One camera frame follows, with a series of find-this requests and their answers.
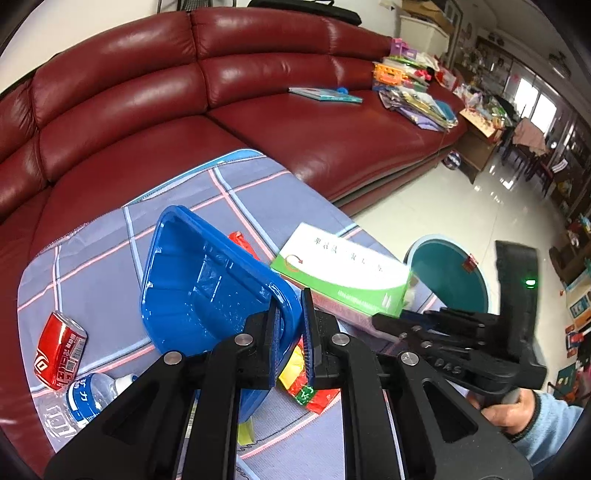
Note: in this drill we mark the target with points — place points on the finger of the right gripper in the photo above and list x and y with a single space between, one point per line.
449 319
415 333

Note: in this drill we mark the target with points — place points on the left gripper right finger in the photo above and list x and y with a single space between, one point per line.
401 419

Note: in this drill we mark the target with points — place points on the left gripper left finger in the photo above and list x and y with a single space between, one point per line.
180 417

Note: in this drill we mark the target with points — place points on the clear blue label water bottle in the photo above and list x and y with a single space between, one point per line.
87 397

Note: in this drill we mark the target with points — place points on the white green tissue box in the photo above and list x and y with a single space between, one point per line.
351 274

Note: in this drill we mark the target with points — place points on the red yellow snack bag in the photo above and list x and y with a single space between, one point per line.
300 368

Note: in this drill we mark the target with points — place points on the red soda can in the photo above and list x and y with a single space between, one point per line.
59 351

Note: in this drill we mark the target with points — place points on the blue plastic tray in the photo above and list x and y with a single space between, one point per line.
199 287

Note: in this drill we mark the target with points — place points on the teal round trash bin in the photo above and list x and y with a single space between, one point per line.
437 261

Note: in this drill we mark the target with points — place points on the person right hand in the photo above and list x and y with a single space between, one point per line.
514 419

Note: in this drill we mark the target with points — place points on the red label on bin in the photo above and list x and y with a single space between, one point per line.
470 264

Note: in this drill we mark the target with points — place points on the small ball under sofa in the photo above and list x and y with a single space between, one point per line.
453 160

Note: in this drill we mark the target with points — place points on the blue plaid tablecloth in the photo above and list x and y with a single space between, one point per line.
93 275

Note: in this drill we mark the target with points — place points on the wooden side cabinet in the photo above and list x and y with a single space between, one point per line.
479 144

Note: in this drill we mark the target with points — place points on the pile of colourful bags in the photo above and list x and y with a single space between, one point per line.
402 80

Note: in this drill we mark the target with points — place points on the teal book on sofa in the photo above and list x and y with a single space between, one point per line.
340 95

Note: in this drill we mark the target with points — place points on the dark red leather sofa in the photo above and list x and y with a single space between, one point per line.
126 109

